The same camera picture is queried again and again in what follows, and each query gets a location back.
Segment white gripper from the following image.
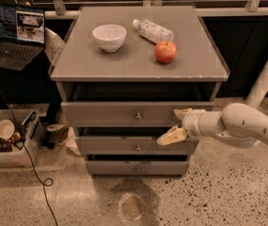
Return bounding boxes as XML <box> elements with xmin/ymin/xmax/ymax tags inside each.
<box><xmin>157</xmin><ymin>108</ymin><xmax>205</xmax><ymax>146</ymax></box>

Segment grey top drawer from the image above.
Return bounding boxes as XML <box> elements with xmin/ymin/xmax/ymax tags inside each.
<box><xmin>61</xmin><ymin>102</ymin><xmax>213</xmax><ymax>127</ymax></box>

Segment grey drawer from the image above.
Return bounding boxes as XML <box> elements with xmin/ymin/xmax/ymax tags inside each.
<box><xmin>61</xmin><ymin>102</ymin><xmax>213</xmax><ymax>127</ymax></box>
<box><xmin>75</xmin><ymin>127</ymin><xmax>198</xmax><ymax>154</ymax></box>
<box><xmin>86</xmin><ymin>161</ymin><xmax>189</xmax><ymax>175</ymax></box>

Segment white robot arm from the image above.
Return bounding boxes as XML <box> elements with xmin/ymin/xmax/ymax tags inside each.
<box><xmin>157</xmin><ymin>103</ymin><xmax>268</xmax><ymax>148</ymax></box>

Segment grey drawer cabinet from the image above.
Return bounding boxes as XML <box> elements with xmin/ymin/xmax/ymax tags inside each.
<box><xmin>52</xmin><ymin>6</ymin><xmax>229</xmax><ymax>163</ymax></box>

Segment grey middle drawer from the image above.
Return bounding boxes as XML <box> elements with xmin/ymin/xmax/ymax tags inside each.
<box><xmin>75</xmin><ymin>127</ymin><xmax>198</xmax><ymax>154</ymax></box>

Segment grey bottom drawer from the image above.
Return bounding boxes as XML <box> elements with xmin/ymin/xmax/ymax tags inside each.
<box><xmin>86</xmin><ymin>161</ymin><xmax>189</xmax><ymax>175</ymax></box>

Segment red apple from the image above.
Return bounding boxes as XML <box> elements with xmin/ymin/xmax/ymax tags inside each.
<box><xmin>154</xmin><ymin>40</ymin><xmax>178</xmax><ymax>64</ymax></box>

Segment clear plastic water bottle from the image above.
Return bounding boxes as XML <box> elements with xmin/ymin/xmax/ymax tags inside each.
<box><xmin>133</xmin><ymin>20</ymin><xmax>174</xmax><ymax>44</ymax></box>

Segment white ceramic bowl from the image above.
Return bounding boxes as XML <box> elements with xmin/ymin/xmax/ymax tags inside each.
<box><xmin>92</xmin><ymin>24</ymin><xmax>127</xmax><ymax>53</ymax></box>

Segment white bag behind cabinet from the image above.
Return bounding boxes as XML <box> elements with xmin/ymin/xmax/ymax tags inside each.
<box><xmin>45</xmin><ymin>28</ymin><xmax>65</xmax><ymax>63</ymax></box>

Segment clear plastic storage bin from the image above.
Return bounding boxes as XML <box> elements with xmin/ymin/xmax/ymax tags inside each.
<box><xmin>0</xmin><ymin>109</ymin><xmax>43</xmax><ymax>168</ymax></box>

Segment white bowl in bin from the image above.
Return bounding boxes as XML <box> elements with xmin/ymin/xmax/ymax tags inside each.
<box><xmin>0</xmin><ymin>120</ymin><xmax>15</xmax><ymax>139</ymax></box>

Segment black open laptop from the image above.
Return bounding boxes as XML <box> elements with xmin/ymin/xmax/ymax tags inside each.
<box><xmin>0</xmin><ymin>4</ymin><xmax>45</xmax><ymax>71</ymax></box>

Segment black cable on floor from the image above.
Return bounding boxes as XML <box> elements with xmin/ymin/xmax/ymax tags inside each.
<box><xmin>0</xmin><ymin>78</ymin><xmax>59</xmax><ymax>226</ymax></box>

